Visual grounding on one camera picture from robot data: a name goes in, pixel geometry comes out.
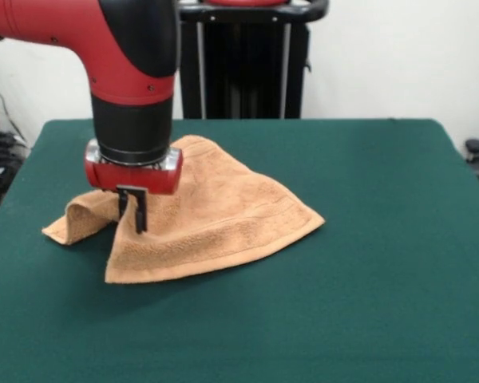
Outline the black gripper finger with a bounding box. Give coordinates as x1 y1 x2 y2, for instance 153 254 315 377
134 191 149 235
117 189 131 219

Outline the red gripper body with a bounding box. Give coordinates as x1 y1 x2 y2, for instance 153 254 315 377
83 138 184 195

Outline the tan terry towel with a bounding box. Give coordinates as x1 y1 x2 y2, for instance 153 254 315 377
42 134 327 285

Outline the dark green table cloth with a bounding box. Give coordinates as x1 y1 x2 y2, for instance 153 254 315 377
0 118 479 383

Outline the black cable bundle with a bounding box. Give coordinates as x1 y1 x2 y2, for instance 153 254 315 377
0 130 31 176

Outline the grey cable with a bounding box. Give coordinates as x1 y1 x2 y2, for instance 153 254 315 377
0 73 27 143

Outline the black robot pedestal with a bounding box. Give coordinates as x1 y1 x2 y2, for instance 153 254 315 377
175 0 331 120

